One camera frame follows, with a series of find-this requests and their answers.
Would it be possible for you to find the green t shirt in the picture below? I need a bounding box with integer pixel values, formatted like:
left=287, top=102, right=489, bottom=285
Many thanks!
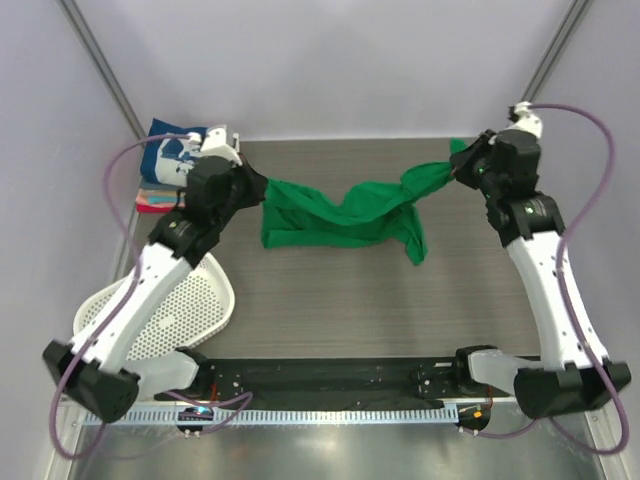
left=260, top=161, right=453, bottom=266

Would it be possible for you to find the white perforated plastic basket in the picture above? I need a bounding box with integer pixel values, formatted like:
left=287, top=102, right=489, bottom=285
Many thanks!
left=71, top=243, right=236, bottom=372

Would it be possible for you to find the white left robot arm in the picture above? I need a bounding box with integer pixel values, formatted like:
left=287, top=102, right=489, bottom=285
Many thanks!
left=43, top=156, right=268, bottom=423

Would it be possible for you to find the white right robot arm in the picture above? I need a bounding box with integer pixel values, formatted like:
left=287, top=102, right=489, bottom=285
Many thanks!
left=450, top=129, right=631, bottom=419

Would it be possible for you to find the white folded t shirt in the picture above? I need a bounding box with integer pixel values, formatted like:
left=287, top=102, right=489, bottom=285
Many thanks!
left=230, top=133, right=241, bottom=155

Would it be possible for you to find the navy printed folded t shirt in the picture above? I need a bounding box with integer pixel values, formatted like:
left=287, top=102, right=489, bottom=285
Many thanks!
left=140, top=118, right=207, bottom=187

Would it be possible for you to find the beige folded t shirt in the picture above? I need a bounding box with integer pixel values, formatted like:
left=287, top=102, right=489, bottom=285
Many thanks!
left=138, top=188, right=179, bottom=197

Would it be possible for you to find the turquoise folded t shirt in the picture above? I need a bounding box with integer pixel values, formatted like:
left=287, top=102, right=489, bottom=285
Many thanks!
left=146, top=195, right=177, bottom=205

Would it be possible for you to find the salmon pink folded t shirt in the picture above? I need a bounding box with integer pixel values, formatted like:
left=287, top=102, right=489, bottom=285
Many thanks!
left=136, top=194, right=174, bottom=205

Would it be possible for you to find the grey teal folded t shirt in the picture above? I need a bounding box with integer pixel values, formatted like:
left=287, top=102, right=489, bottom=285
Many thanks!
left=140, top=179, right=179, bottom=192

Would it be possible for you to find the red folded t shirt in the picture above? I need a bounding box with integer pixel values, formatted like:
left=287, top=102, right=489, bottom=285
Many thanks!
left=136, top=204, right=174, bottom=214

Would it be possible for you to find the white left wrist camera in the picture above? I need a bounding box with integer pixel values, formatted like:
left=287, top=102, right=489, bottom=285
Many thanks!
left=187, top=125, right=243, bottom=166

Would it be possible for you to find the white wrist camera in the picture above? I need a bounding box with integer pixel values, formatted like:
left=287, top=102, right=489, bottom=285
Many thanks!
left=507, top=101, right=543, bottom=140
left=187, top=125, right=243, bottom=166

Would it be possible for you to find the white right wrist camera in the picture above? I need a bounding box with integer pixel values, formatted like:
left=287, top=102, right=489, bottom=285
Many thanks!
left=507, top=101, right=543, bottom=140

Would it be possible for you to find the right aluminium corner post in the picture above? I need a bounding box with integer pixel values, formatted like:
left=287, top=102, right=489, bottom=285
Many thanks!
left=520, top=0, right=594, bottom=102

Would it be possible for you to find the aluminium corner post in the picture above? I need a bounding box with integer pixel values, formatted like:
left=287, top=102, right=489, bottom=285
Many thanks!
left=520, top=0, right=594, bottom=102
left=56, top=0, right=146, bottom=138

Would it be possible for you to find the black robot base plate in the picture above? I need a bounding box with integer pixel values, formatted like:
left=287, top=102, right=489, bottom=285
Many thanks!
left=152, top=355, right=516, bottom=412

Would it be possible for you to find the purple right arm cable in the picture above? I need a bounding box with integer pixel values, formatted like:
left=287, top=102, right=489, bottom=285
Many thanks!
left=459, top=102, right=629, bottom=455

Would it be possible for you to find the left aluminium corner post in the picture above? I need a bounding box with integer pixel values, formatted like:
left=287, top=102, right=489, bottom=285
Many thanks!
left=56, top=0, right=146, bottom=138

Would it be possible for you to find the white slotted cable duct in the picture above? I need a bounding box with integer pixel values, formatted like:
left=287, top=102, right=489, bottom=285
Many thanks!
left=114, top=404, right=459, bottom=427

